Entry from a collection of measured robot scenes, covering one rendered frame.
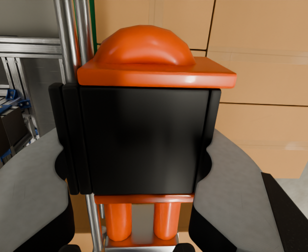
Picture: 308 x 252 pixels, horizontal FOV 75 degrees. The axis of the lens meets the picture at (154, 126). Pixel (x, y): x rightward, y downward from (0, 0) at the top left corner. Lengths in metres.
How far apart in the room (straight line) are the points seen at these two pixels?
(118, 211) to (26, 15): 1.38
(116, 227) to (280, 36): 0.85
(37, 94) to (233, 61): 1.02
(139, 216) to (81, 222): 0.26
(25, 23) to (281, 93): 1.37
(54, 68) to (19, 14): 0.40
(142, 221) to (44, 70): 1.12
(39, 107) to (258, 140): 1.18
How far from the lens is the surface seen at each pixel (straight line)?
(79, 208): 0.48
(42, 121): 1.37
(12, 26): 1.52
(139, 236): 0.19
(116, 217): 0.17
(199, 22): 0.80
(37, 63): 1.26
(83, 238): 0.45
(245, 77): 0.89
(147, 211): 0.21
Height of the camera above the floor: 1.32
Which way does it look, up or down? 63 degrees down
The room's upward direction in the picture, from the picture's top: 174 degrees clockwise
